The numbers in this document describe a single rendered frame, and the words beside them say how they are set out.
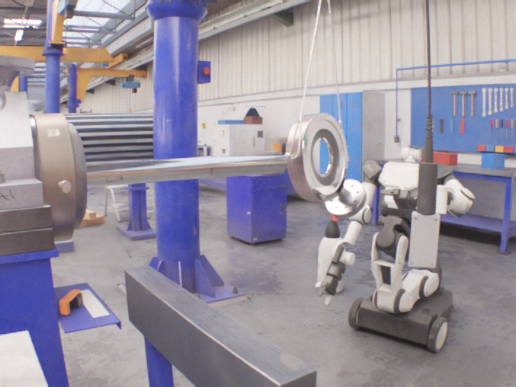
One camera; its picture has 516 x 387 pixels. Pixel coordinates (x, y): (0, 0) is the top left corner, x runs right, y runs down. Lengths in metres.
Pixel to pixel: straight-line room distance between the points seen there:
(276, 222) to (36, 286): 4.01
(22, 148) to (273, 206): 3.91
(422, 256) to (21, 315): 0.90
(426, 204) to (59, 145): 0.90
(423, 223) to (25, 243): 0.86
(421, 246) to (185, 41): 2.43
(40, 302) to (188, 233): 2.23
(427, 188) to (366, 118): 5.38
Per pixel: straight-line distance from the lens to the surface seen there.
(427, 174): 1.00
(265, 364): 0.67
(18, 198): 0.96
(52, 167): 1.14
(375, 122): 6.52
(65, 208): 1.17
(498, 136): 5.64
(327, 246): 3.29
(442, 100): 6.06
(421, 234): 1.02
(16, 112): 1.15
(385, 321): 2.64
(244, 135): 8.22
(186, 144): 3.07
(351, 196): 2.07
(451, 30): 6.23
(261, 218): 4.70
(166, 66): 3.10
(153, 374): 1.12
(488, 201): 5.78
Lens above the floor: 1.21
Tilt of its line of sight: 8 degrees down
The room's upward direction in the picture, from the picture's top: straight up
